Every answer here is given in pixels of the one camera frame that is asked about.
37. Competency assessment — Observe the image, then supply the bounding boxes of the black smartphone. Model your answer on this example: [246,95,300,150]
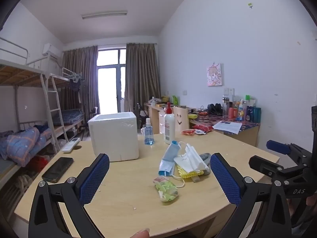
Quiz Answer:
[42,157,74,183]

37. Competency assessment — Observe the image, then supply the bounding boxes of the ceiling tube light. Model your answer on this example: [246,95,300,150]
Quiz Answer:
[81,10,128,20]

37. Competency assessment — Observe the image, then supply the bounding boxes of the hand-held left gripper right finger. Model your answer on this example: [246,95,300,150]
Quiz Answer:
[210,153,293,238]

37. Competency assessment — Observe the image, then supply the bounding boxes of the blue plaid bedding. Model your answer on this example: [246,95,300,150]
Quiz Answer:
[53,109,85,126]

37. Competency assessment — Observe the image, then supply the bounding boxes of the dark hanging clothes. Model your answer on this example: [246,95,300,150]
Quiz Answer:
[69,78,82,103]

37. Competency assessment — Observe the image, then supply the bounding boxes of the black folding chair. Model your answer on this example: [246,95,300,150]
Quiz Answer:
[81,106,99,137]

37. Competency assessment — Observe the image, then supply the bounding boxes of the white bunk ladder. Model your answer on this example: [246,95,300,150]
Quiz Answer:
[40,73,69,153]

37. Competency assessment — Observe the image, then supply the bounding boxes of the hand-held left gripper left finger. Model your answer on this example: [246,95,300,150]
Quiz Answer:
[28,153,110,238]

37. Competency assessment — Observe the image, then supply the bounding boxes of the white face mask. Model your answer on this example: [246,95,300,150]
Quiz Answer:
[173,143,210,173]

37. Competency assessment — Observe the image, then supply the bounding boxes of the row of toiletry bottles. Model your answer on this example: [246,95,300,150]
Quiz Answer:
[228,95,262,124]

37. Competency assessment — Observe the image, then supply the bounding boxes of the desk with patterned cloth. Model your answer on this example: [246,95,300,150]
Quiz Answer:
[189,111,261,147]

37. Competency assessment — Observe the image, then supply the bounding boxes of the person's left hand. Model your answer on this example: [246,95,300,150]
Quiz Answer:
[129,229,150,238]

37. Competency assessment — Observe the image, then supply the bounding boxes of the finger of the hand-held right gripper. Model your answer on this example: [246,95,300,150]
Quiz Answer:
[267,140,314,164]
[249,155,312,179]

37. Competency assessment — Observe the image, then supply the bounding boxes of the clear water bottle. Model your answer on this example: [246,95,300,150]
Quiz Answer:
[222,95,232,119]

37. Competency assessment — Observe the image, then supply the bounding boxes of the green candy packet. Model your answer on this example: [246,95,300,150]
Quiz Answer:
[153,176,179,203]

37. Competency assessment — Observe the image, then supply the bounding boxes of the blue face mask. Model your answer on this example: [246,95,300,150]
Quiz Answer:
[158,141,186,187]

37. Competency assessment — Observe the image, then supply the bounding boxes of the red snack packet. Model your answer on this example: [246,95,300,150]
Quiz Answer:
[193,124,214,132]

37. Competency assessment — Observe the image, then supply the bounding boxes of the glass balcony door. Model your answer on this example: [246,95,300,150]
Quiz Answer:
[96,49,127,114]

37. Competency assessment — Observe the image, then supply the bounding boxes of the black headphones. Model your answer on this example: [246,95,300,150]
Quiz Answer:
[206,103,223,116]

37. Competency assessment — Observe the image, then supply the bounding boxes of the printed paper sheet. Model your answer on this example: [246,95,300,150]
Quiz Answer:
[212,120,243,135]

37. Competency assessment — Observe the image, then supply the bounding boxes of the wooden desk with drawers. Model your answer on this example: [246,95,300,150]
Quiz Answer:
[145,102,174,135]

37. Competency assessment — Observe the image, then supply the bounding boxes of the white remote control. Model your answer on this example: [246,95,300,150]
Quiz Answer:
[62,137,81,154]

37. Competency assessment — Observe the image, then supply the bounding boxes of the grey sock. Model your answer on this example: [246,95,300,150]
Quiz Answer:
[199,153,211,175]

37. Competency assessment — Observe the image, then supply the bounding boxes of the cartoon wall picture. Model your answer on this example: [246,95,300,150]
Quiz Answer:
[206,63,223,87]

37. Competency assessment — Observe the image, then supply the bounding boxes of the red cloth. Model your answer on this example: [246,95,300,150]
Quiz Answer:
[29,155,54,172]

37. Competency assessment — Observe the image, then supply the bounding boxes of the yellow foam net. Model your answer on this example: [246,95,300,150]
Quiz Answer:
[177,166,204,179]

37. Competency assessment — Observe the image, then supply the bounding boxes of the white foam box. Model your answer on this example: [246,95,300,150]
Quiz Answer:
[88,112,139,162]

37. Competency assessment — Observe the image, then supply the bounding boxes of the white air conditioner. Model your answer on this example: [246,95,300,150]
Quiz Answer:
[42,43,62,60]

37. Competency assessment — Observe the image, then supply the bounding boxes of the brown curtain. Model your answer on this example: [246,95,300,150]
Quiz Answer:
[125,43,161,110]
[61,45,99,121]

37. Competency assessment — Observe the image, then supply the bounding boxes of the blue orange quilt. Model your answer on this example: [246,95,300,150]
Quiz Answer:
[0,126,54,167]

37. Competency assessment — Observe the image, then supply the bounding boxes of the black stand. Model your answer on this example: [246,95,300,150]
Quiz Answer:
[134,103,149,125]

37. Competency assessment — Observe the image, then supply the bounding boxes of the white lotion bottle red pump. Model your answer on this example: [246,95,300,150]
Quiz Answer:
[164,102,176,145]

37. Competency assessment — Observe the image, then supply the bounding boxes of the blue spray bottle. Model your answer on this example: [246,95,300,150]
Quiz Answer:
[144,118,155,145]

